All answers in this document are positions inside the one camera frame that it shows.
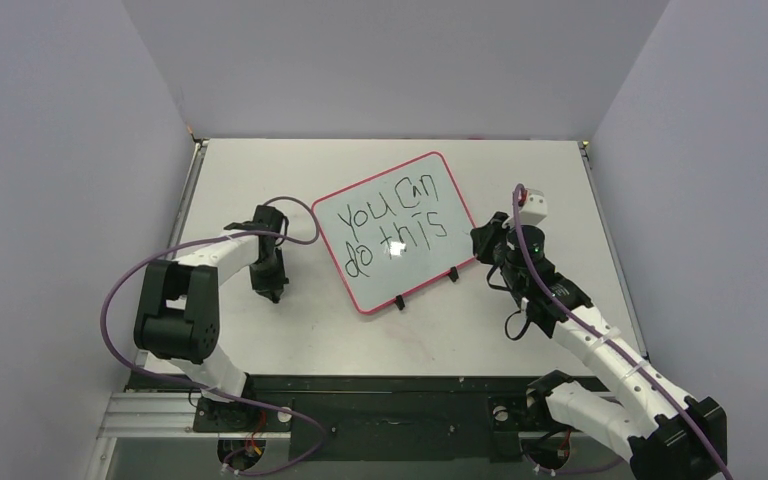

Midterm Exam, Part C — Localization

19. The red framed whiteboard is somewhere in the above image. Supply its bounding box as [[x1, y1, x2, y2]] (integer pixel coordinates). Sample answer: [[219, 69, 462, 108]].
[[312, 151, 475, 314]]

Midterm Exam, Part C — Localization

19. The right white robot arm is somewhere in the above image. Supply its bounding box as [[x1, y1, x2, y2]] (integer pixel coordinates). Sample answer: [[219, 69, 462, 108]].
[[470, 212, 731, 479]]

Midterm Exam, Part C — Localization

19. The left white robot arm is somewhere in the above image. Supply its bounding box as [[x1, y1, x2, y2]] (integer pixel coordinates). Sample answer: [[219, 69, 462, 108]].
[[134, 205, 289, 430]]

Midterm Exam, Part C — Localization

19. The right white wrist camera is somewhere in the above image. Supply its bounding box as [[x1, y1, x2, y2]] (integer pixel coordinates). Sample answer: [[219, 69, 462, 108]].
[[517, 189, 548, 226]]

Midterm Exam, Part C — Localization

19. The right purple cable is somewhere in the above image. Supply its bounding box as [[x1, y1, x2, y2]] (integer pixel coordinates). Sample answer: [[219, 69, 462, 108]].
[[512, 184, 736, 480]]

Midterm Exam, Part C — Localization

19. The purple cable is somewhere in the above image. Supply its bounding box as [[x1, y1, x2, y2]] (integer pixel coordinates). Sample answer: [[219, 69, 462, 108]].
[[512, 184, 736, 480], [100, 195, 327, 478]]

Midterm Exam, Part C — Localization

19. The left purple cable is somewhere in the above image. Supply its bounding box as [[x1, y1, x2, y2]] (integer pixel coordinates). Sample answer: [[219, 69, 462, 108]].
[[100, 195, 327, 478]]

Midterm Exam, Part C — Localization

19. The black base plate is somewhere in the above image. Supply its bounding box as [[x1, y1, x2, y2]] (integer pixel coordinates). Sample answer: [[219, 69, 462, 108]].
[[124, 375, 582, 468]]

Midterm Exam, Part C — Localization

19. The aluminium frame rail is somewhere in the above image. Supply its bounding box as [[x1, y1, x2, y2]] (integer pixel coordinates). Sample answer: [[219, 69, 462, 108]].
[[98, 392, 196, 438]]

